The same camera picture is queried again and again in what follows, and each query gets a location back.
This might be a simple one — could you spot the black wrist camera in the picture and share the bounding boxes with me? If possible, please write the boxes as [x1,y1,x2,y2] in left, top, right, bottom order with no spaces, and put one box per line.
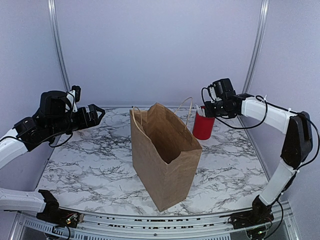
[207,78,236,101]
[37,85,81,118]

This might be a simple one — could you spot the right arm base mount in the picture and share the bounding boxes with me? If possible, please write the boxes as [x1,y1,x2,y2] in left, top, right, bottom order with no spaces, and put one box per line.
[227,210,274,230]

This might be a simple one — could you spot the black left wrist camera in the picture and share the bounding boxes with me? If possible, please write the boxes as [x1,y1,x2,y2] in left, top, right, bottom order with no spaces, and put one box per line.
[37,85,81,118]

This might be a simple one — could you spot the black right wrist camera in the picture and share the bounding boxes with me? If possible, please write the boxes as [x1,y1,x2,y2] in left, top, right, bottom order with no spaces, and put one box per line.
[207,78,236,101]

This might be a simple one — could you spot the aluminium frame post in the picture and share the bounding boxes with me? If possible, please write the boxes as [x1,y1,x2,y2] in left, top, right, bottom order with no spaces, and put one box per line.
[47,0,72,92]
[242,0,270,93]

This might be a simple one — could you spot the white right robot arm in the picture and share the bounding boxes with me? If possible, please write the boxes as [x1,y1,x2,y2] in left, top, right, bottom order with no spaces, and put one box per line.
[204,93,314,224]

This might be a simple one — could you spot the white wrapped stirrers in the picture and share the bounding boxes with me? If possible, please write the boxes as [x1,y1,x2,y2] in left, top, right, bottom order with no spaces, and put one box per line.
[195,105,206,117]

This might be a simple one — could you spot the right aluminium frame post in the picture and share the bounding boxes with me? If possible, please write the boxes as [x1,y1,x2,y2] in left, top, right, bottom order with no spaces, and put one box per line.
[242,0,270,93]

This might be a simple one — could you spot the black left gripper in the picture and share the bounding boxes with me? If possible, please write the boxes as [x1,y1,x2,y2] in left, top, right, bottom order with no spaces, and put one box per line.
[48,103,105,138]

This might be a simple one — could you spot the aluminium front rail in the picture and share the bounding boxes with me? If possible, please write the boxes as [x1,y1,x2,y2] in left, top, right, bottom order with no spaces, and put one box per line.
[8,201,301,240]

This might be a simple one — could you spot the left aluminium frame post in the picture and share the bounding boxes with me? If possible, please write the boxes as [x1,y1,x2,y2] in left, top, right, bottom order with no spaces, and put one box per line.
[47,0,72,92]

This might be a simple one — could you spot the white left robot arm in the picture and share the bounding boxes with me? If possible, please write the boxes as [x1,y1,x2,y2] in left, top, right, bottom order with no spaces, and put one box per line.
[0,104,106,223]

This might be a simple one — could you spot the red plastic cup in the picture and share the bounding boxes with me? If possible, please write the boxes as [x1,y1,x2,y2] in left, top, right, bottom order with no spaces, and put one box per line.
[192,111,215,140]

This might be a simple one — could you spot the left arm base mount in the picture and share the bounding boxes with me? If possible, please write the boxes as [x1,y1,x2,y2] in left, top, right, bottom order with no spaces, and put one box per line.
[36,207,84,228]

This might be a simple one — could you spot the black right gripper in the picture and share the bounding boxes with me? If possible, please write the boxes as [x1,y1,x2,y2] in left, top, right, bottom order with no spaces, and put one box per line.
[204,99,231,118]

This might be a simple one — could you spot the brown paper bag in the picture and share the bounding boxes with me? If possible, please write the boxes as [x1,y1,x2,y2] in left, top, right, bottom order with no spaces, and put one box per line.
[130,103,202,212]

